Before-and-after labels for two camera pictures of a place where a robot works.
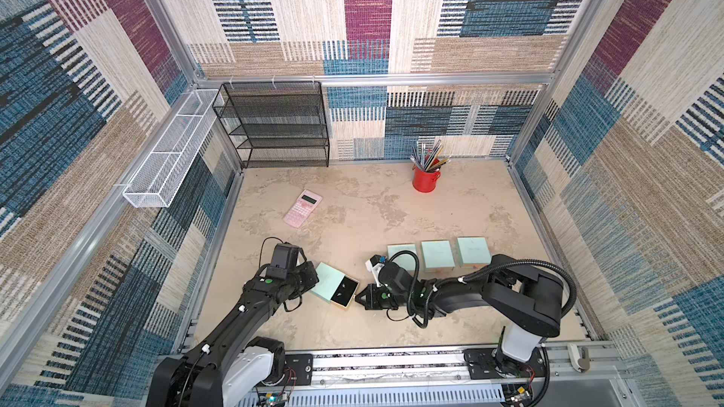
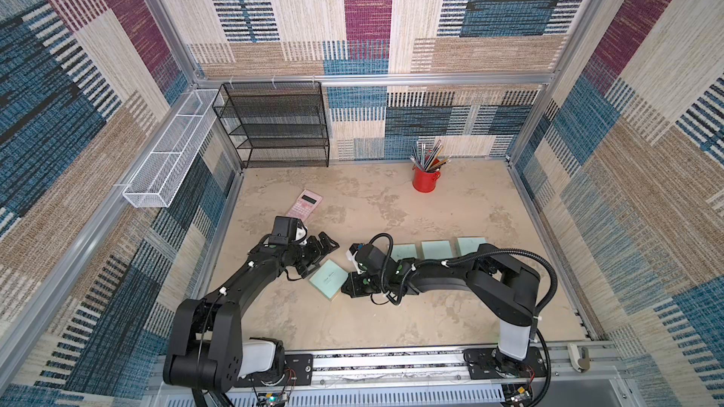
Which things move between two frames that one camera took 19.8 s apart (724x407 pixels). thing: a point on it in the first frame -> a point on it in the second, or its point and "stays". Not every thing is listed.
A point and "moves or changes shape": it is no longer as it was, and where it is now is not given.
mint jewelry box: (334, 286) moves or changes shape
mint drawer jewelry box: (473, 252) stays
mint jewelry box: (406, 261) stays
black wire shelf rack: (274, 121) stays
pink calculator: (305, 204) stays
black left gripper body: (303, 280) -> (306, 255)
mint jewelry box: (436, 255) stays
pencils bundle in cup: (426, 161) stays
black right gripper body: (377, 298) -> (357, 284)
